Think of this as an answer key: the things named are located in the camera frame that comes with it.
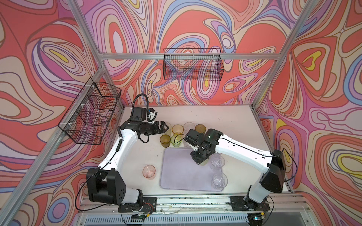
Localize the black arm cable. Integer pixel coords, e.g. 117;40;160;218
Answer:
173;134;299;218
131;93;150;114

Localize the lavender tray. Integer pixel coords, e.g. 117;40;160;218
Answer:
160;147;224;192

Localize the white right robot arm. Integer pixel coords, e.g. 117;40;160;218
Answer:
184;129;286;203

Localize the brown olive textured cup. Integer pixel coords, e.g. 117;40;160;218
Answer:
195;124;206;133

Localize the black wire basket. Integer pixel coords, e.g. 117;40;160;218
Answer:
58;78;122;145
163;47;224;81

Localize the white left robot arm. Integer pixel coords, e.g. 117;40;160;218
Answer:
86;120;169;205

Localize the black wire basket back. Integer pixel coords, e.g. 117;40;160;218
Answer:
163;47;224;81

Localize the pale yellow textured cup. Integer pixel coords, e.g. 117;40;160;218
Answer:
166;122;172;137

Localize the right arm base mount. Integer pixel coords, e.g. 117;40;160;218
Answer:
228;195;270;212

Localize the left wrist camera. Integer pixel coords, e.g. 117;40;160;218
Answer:
130;107;157;122

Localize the pink cup near tray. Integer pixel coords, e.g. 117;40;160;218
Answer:
142;165;156;180

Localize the clear cup back row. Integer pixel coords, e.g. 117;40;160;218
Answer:
183;122;195;134

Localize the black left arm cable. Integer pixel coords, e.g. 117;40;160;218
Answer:
131;93;150;114

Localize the pale green textured cup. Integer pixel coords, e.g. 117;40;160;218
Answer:
199;159;209;166

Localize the black wire basket left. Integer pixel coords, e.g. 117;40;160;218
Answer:
58;78;122;145

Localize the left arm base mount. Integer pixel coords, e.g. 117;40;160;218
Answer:
118;196;157;214

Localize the large clear cup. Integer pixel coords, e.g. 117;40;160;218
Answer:
212;172;228;190

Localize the amber yellow cup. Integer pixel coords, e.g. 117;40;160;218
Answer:
172;124;184;138

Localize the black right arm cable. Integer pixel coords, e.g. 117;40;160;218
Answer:
173;134;299;218

